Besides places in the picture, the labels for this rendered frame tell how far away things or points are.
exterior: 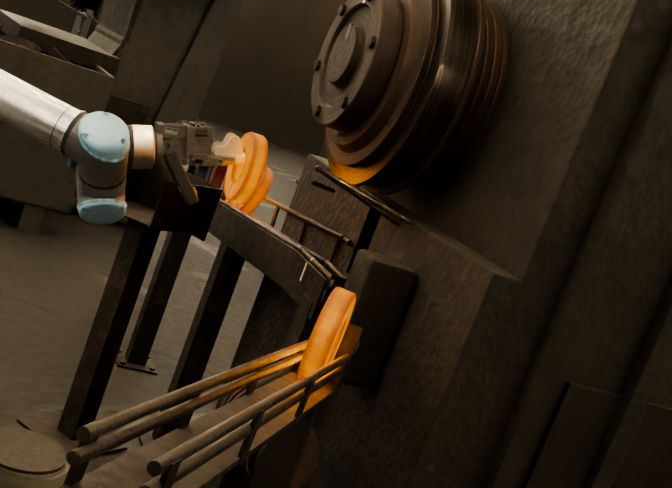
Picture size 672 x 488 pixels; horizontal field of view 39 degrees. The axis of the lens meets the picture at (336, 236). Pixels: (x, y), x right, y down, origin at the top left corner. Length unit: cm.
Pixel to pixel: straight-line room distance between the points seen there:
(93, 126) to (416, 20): 61
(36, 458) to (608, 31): 105
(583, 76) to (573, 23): 12
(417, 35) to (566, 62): 28
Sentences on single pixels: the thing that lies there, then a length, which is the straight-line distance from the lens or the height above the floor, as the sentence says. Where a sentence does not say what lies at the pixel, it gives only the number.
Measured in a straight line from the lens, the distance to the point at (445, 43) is 169.
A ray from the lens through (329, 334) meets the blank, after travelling 135.
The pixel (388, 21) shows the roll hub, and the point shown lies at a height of 120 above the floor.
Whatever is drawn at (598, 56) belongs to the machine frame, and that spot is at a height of 125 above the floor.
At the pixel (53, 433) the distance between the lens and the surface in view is 250.
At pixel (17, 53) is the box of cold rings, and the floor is 71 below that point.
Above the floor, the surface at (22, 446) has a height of 52.
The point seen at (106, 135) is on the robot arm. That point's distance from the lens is 175.
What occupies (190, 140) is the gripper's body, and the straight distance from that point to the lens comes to 196.
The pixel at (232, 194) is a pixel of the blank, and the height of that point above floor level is 77.
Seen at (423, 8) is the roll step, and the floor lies 124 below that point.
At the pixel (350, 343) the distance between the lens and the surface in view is 150.
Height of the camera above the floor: 107
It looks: 9 degrees down
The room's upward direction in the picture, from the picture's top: 21 degrees clockwise
